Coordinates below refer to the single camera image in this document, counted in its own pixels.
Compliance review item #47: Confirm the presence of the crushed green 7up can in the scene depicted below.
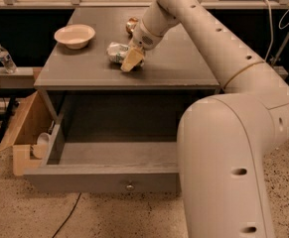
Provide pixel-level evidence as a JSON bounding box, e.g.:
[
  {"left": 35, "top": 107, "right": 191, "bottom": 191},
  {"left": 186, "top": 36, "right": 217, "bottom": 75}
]
[{"left": 105, "top": 42, "right": 145, "bottom": 67}]

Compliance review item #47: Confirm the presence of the grey metal ledge rail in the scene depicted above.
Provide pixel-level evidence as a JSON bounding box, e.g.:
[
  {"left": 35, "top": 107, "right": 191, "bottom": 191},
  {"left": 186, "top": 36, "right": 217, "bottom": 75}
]
[{"left": 0, "top": 67, "right": 42, "bottom": 88}]

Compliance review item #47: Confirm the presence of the round metal drawer knob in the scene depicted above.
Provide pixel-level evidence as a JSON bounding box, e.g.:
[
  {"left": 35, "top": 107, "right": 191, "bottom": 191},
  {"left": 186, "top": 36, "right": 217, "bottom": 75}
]
[{"left": 125, "top": 181, "right": 135, "bottom": 191}]

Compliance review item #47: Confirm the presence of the clear plastic water bottle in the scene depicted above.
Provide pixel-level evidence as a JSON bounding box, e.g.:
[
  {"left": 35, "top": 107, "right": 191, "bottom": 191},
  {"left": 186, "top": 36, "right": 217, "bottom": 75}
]
[{"left": 0, "top": 45, "right": 17, "bottom": 74}]

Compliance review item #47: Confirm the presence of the grey wooden cabinet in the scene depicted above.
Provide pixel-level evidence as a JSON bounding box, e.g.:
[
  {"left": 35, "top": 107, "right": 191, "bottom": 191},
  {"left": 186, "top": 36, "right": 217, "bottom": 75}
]
[{"left": 34, "top": 6, "right": 221, "bottom": 124}]

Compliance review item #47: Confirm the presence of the white hanging cable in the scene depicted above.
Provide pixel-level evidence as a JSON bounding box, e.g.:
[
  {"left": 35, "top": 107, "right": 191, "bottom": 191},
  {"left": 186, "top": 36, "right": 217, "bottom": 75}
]
[{"left": 262, "top": 0, "right": 289, "bottom": 62}]

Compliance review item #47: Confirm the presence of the open cardboard box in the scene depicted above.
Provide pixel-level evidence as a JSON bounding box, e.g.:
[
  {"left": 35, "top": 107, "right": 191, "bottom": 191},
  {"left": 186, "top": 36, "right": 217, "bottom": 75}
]
[{"left": 0, "top": 91, "right": 53, "bottom": 177}]

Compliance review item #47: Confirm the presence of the white cup in box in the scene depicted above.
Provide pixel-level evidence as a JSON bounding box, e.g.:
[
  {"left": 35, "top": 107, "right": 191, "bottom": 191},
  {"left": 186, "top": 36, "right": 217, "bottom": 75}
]
[{"left": 32, "top": 133, "right": 51, "bottom": 159}]

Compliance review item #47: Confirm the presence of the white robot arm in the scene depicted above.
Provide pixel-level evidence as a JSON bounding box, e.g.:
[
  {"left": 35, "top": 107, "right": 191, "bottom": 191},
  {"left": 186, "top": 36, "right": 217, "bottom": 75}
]
[{"left": 131, "top": 0, "right": 289, "bottom": 238}]

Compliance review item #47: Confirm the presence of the cream ceramic bowl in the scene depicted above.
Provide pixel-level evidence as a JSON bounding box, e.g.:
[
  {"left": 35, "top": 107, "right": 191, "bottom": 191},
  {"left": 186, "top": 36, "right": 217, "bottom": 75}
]
[{"left": 54, "top": 24, "right": 95, "bottom": 50}]

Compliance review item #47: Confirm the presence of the grey open top drawer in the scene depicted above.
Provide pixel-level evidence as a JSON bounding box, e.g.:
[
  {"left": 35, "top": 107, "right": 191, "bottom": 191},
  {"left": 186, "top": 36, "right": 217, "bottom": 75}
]
[{"left": 25, "top": 96, "right": 182, "bottom": 193}]

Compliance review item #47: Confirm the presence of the black floor cable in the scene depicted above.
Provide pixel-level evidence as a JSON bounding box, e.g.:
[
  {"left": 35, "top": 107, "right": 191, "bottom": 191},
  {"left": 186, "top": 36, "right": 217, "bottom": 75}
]
[{"left": 51, "top": 191, "right": 82, "bottom": 238}]

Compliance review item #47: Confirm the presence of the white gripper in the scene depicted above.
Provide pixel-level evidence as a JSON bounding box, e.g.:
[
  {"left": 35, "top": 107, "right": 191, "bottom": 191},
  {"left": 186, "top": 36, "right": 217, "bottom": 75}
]
[{"left": 121, "top": 19, "right": 163, "bottom": 72}]

